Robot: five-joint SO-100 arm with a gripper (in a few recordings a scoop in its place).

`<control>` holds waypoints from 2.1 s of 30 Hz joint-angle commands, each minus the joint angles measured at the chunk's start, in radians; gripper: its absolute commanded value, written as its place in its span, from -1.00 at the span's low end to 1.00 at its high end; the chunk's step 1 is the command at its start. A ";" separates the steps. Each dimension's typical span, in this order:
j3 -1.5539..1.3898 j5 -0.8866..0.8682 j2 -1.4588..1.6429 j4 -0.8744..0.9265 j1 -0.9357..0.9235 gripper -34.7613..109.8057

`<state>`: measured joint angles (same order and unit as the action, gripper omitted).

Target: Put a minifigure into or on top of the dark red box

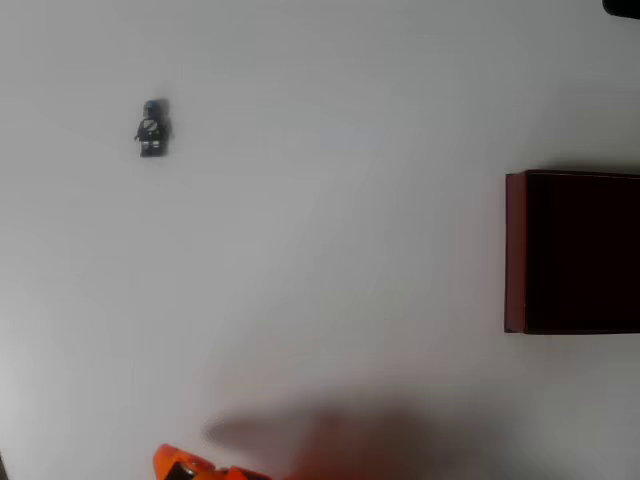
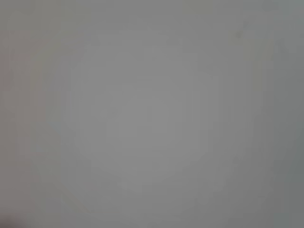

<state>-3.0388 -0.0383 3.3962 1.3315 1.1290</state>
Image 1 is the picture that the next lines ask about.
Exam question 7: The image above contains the small black toy minifigure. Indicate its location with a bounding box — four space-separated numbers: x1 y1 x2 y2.
133 98 175 159

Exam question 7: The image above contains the dark red box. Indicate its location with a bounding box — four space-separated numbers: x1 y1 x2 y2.
503 169 640 336

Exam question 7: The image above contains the black object at picture corner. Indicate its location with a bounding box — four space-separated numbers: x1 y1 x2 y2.
602 0 640 20

